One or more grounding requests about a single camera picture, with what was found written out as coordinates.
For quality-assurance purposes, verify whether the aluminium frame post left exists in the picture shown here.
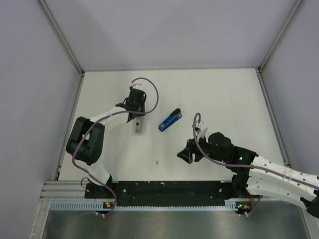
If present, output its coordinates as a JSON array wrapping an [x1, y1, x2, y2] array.
[[36, 0, 85, 76]]

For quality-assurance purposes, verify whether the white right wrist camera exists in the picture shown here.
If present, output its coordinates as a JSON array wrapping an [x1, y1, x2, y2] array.
[[195, 121, 208, 139]]

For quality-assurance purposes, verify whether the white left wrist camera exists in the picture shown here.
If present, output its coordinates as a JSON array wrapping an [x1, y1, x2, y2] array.
[[130, 83, 143, 91]]

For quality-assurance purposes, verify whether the aluminium frame post right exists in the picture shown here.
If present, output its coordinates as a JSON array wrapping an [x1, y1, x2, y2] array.
[[257, 0, 306, 74]]

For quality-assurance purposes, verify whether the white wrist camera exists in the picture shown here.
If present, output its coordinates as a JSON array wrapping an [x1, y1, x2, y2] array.
[[130, 83, 143, 91], [195, 121, 208, 139]]

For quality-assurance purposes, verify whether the grey and black stapler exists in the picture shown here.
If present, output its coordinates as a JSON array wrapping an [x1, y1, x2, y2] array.
[[134, 117, 143, 134]]

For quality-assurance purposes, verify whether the aluminium frame post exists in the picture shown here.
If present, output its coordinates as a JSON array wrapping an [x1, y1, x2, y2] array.
[[257, 0, 306, 74], [36, 0, 85, 76]]

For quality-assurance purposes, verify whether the light blue slotted cable duct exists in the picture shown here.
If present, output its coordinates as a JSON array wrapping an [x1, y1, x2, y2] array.
[[50, 201, 238, 212]]

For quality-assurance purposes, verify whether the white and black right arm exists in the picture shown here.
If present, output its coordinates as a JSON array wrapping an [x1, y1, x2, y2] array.
[[177, 132, 319, 218]]

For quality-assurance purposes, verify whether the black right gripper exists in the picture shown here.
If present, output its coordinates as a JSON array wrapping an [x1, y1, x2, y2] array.
[[177, 131, 227, 163]]

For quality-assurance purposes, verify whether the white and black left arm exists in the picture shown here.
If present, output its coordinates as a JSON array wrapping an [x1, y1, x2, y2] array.
[[66, 88, 147, 198]]

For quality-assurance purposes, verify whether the aluminium frame rail front left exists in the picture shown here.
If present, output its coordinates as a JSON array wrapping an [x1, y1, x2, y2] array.
[[40, 180, 89, 200]]

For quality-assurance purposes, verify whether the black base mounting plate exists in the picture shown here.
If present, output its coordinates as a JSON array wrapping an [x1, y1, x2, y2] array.
[[84, 181, 252, 207]]

